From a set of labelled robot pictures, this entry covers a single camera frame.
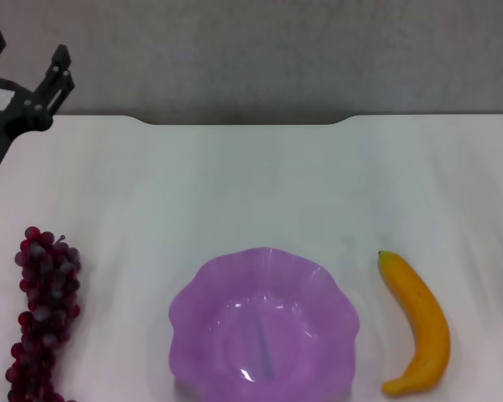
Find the purple translucent wavy bowl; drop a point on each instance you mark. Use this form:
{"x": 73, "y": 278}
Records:
{"x": 243, "y": 318}

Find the dark red grape bunch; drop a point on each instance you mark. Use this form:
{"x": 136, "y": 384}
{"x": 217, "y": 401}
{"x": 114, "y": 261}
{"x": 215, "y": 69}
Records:
{"x": 46, "y": 285}

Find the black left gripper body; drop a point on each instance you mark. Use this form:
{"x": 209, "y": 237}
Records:
{"x": 8, "y": 121}

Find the yellow banana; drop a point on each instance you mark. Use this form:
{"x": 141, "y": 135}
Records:
{"x": 423, "y": 318}

